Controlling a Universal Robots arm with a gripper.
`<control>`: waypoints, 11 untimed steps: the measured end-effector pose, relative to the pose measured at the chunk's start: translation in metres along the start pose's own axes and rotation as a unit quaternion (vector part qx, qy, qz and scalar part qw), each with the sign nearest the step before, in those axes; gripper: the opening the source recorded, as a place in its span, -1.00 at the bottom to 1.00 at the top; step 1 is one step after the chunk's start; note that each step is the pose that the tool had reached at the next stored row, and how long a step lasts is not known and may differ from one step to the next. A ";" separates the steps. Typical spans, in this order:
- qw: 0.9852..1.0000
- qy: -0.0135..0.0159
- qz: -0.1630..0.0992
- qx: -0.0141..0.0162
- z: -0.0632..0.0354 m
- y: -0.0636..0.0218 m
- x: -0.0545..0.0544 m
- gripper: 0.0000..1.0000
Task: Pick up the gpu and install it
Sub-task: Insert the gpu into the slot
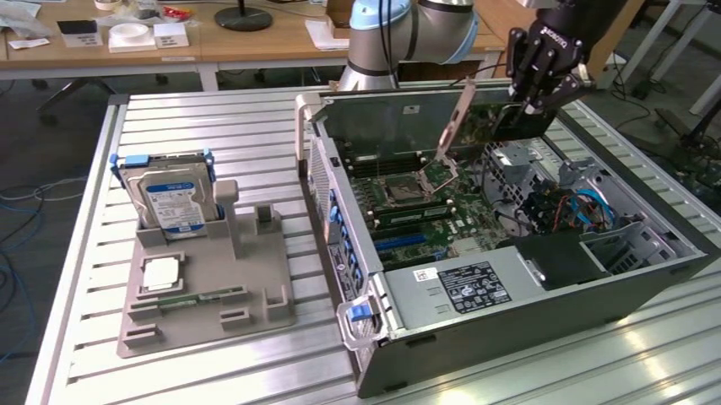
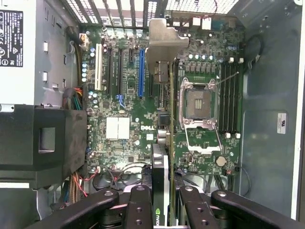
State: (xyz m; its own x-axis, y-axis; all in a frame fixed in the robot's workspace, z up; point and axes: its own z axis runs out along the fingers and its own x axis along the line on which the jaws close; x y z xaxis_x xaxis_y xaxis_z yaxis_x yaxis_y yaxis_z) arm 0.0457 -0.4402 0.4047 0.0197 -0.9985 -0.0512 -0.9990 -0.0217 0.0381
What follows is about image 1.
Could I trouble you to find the black round lamp base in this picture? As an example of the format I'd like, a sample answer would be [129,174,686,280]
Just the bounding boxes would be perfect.
[212,0,275,31]

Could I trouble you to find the grey parts rack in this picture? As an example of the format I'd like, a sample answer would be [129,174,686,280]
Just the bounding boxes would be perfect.
[114,179,299,360]

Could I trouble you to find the white booklet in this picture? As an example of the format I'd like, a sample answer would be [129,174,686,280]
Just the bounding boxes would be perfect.
[305,19,351,51]

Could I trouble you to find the clear plastic bag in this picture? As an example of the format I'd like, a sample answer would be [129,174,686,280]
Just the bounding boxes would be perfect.
[0,0,54,39]

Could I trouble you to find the hard disk blue bracket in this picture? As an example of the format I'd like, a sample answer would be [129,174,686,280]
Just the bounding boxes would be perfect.
[108,148,219,242]

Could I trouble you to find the graphics card black fan shroud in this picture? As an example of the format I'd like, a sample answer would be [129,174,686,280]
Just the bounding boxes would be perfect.
[436,76,559,161]

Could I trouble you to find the black and white box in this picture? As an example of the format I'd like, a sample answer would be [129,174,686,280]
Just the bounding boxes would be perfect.
[56,19,104,48]

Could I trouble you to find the blue floor cable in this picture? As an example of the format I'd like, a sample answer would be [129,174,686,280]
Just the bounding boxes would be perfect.
[0,185,46,364]

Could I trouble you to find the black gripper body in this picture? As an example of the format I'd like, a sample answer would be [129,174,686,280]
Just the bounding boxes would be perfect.
[520,0,631,96]

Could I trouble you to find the black open PC case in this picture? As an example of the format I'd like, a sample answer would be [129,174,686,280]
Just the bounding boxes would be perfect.
[293,75,721,400]

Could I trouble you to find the green RAM stick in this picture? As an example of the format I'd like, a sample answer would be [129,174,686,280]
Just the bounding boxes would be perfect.
[155,291,225,306]

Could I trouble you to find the blue expansion slot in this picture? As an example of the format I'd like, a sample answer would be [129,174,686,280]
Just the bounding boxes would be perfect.
[373,234,428,251]

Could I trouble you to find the silver metal drive cage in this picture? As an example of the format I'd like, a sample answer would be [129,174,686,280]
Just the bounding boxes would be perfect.
[483,134,615,203]

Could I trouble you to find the white flat box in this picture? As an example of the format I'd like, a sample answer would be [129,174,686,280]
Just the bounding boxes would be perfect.
[106,23,159,54]

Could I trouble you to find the brown cardboard box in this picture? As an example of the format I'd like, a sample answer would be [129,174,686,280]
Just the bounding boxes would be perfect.
[325,0,353,29]

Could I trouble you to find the silver CPU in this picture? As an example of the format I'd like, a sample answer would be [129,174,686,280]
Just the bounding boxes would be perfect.
[140,257,180,292]

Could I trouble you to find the silver disk bay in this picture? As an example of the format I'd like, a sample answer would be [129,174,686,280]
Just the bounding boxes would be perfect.
[578,213,682,275]

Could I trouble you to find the wooden desk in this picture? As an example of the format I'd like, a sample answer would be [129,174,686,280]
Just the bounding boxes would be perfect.
[199,0,508,81]
[0,0,204,81]

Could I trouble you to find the green motherboard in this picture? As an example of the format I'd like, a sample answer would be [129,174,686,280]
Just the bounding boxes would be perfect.
[335,141,523,271]

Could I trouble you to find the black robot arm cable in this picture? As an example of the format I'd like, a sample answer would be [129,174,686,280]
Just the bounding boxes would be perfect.
[379,0,395,89]

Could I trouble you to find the CPU socket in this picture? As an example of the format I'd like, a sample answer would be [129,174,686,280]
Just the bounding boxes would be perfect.
[380,172,432,208]

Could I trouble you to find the metal socket cover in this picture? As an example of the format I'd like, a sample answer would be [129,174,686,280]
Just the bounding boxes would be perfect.
[419,154,460,192]

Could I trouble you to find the black cable behind case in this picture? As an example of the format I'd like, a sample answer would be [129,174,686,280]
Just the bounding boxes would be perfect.
[447,63,508,88]

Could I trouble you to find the silver chipset heatsink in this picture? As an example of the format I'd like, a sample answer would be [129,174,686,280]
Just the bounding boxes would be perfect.
[452,239,487,257]

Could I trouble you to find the white table frame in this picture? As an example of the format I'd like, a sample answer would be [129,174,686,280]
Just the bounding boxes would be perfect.
[616,0,721,115]

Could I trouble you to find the blue wire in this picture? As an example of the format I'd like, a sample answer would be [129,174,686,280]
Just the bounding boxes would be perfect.
[566,189,615,231]

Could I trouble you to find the black RAM stick white label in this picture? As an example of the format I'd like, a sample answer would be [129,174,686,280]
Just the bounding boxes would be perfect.
[371,202,455,229]

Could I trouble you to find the clear case handle blue latch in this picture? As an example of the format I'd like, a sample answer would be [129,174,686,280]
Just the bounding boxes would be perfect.
[335,294,390,351]

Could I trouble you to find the grey power supply unit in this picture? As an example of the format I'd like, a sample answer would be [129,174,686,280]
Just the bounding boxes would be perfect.
[381,246,551,330]

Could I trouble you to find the white labelled box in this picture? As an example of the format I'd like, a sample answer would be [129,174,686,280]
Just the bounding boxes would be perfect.
[152,23,191,50]

